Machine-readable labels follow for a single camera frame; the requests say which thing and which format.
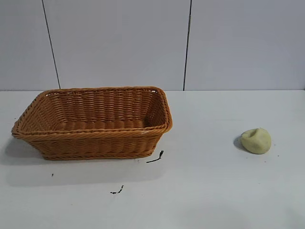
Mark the pale yellow egg yolk pastry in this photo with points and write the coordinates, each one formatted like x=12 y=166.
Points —
x=257 y=143

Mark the brown wicker basket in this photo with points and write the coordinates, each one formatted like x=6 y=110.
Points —
x=95 y=143

